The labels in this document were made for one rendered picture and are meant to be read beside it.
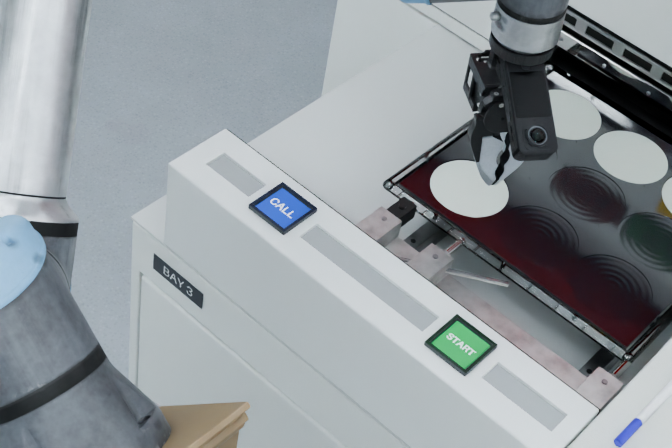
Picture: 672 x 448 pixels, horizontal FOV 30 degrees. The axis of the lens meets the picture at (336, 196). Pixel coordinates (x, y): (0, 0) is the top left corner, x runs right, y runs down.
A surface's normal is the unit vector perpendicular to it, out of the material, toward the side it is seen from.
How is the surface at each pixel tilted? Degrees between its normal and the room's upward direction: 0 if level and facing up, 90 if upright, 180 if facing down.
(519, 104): 27
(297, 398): 90
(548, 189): 0
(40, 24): 47
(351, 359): 90
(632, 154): 0
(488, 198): 0
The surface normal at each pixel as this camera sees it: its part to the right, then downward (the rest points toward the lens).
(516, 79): 0.18, -0.29
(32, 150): 0.36, 0.08
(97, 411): 0.47, -0.45
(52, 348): 0.57, -0.15
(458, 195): 0.14, -0.69
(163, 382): -0.66, 0.47
